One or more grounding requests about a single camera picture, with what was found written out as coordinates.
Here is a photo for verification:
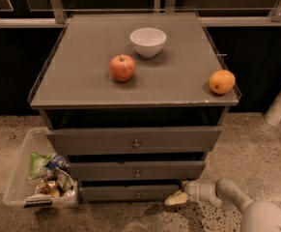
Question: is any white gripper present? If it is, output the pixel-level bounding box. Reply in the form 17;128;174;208
165;180;222;208

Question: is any grey bottom drawer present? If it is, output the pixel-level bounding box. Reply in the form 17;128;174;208
79;185;179;202

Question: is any grey drawer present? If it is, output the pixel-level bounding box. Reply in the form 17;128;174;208
46;127;221;156
67;160;206;181
79;185;179;202

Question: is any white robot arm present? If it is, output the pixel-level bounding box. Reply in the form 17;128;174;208
165;178;281;232

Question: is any grey middle drawer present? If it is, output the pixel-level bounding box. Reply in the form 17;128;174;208
67;160;206;181

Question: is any grey top drawer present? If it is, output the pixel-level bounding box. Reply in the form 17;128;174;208
46;127;221;156

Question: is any grey drawer cabinet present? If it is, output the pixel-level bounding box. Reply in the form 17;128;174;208
29;13;239;201

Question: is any orange fruit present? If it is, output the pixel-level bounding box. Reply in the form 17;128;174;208
209;70;236;95

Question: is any blue snack packet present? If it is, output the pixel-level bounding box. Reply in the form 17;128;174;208
47;155;67;169

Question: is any gold foil snack packet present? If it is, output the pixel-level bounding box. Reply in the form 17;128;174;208
35;181;60;198

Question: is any red apple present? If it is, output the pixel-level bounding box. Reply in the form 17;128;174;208
109;54;135;82

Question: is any clear plastic bin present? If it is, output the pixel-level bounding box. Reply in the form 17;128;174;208
3;127;78;208

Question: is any green snack bag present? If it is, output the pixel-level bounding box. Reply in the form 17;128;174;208
29;152;56;178

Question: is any white ceramic bowl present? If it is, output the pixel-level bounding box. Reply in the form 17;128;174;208
129;28;167;58

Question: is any metal railing frame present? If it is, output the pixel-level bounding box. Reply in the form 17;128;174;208
0;0;281;28

